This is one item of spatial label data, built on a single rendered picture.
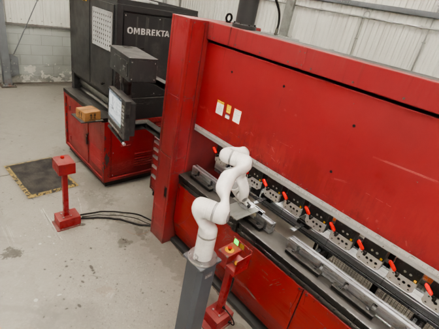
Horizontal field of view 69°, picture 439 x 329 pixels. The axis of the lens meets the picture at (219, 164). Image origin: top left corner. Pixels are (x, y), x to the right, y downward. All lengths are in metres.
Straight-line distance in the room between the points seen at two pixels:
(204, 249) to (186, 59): 1.56
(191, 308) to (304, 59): 1.79
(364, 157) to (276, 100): 0.73
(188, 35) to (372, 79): 1.45
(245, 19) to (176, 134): 1.13
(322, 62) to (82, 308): 2.65
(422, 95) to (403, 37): 4.55
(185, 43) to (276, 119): 0.98
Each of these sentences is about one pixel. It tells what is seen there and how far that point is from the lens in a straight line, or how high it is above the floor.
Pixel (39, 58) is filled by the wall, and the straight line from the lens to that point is 8.71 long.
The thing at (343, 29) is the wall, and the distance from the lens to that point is 6.85.
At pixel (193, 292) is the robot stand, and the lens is 2.22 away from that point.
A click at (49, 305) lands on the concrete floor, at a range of 3.21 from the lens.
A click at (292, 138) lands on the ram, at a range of 2.30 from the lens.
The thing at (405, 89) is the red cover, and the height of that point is 2.23.
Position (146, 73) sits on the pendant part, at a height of 1.83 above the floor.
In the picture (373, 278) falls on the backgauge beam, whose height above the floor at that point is 0.93.
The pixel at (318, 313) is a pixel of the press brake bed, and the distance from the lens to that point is 2.53.
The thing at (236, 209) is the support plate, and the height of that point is 1.00.
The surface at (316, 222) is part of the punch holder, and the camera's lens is 2.34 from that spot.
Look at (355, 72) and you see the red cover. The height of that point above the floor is 2.24.
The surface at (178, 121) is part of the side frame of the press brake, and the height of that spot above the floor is 1.44.
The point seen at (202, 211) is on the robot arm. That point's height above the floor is 1.38.
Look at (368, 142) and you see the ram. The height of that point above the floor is 1.89.
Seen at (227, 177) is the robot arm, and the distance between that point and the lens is 1.94.
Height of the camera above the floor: 2.46
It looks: 27 degrees down
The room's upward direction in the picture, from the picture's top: 11 degrees clockwise
